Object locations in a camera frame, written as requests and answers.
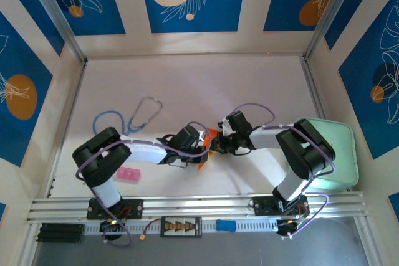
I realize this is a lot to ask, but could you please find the orange paper sheet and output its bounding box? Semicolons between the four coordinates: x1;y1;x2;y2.
197;127;221;172

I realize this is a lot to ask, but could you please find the blue stethoscope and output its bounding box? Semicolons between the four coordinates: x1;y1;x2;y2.
92;96;163;138

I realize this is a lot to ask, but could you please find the pink pill organizer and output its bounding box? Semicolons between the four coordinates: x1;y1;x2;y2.
115;166;142;184

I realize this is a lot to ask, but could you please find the blue bone-shaped clip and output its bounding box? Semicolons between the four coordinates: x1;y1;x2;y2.
215;219;237;233

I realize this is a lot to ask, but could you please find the black power distribution board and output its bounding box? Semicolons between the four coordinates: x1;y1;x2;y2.
160;216;203;238

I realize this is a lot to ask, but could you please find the mint green tray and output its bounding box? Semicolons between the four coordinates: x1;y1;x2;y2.
285;117;360;192

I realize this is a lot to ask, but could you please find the black ribbed block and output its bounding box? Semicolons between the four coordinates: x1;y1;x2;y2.
36;222;85;244

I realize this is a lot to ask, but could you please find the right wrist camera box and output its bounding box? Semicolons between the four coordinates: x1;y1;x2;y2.
219;117;234;135

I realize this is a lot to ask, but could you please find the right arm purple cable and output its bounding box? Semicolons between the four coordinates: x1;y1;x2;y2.
230;103;337;240

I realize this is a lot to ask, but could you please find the aluminium mounting rail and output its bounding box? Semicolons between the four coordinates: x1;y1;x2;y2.
26;191;370;236

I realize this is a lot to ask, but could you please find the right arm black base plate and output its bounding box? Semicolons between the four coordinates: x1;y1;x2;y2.
254;196;309;217

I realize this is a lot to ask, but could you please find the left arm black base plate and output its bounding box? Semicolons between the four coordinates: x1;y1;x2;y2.
86;199;143;220

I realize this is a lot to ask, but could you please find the red wire yellow connector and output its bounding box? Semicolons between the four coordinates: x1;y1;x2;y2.
139;218;163;243

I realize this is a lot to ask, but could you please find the aluminium corner post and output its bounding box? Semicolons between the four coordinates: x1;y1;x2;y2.
23;0;89;63
302;0;363;61

